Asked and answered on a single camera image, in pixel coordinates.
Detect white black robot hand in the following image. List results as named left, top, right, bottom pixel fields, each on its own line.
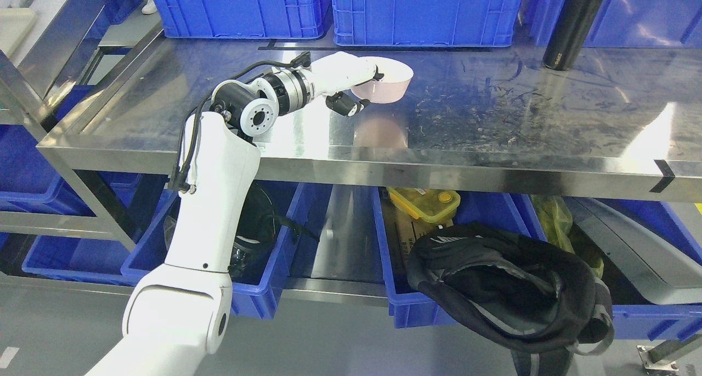
left=302, top=52, right=384, bottom=117

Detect pink ikea bowl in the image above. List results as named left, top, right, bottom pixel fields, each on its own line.
left=350, top=56, right=414, bottom=104

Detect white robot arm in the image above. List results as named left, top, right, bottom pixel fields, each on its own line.
left=88, top=69, right=314, bottom=375

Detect blue crate top middle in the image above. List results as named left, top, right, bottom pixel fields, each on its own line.
left=331, top=0, right=522, bottom=47

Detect blue crate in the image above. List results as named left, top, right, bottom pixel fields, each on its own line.
left=525, top=0, right=701, bottom=49
left=154, top=0, right=331, bottom=39
left=331, top=0, right=522, bottom=47

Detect blue bin lower middle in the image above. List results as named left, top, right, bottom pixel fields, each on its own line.
left=370, top=187, right=546, bottom=329

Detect blue bin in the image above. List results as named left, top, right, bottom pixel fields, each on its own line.
left=370, top=187, right=546, bottom=329
left=516, top=194, right=702, bottom=341
left=0, top=86, right=165, bottom=287
left=121, top=181, right=314, bottom=319

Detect stainless steel table shelf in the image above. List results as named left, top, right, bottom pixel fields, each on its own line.
left=0, top=28, right=702, bottom=300

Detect blue crate top left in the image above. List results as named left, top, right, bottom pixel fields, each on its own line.
left=154, top=0, right=331, bottom=39

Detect yellow lunch box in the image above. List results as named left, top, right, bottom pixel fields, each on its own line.
left=386, top=187, right=461, bottom=225

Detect blue bin lower left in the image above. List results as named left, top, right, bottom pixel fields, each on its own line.
left=121, top=181, right=314, bottom=319

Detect blue bin lower right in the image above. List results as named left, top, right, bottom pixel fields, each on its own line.
left=516, top=194, right=702, bottom=341

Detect black thermos bottle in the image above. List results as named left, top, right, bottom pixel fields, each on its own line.
left=542, top=0, right=604, bottom=71

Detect yellow plastic bag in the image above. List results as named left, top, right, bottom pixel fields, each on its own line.
left=530, top=195, right=604, bottom=278

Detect blue crate top right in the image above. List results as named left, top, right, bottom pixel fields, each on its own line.
left=525, top=0, right=701, bottom=49

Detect black backpack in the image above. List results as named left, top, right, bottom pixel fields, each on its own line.
left=406, top=221, right=616, bottom=375

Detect blue bin far left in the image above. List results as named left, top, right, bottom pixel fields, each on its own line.
left=0, top=86, right=165, bottom=287

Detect grey laptop device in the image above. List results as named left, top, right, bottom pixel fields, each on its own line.
left=564, top=197, right=701, bottom=305

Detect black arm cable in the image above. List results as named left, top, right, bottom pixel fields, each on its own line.
left=168, top=52, right=312, bottom=195

